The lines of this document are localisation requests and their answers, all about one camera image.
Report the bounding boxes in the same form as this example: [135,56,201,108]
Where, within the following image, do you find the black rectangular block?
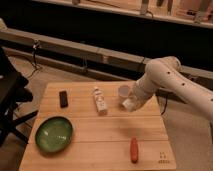
[59,91,68,108]

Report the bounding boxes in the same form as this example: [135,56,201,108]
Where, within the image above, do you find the white ceramic cup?
[118,85,130,99]

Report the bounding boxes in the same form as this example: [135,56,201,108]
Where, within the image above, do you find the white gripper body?
[121,91,147,111]

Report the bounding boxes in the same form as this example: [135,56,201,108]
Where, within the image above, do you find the black chair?
[0,46,38,147]

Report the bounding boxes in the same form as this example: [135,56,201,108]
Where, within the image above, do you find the black cable on floor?
[27,39,43,80]

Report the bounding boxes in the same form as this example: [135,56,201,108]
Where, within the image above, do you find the red sausage toy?
[130,138,138,163]

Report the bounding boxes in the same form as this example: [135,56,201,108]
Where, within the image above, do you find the wooden table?
[19,82,176,171]

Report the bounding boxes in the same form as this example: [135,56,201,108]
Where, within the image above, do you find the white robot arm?
[122,56,213,123]

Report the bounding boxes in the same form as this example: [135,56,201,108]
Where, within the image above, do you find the green bowl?
[35,116,73,153]

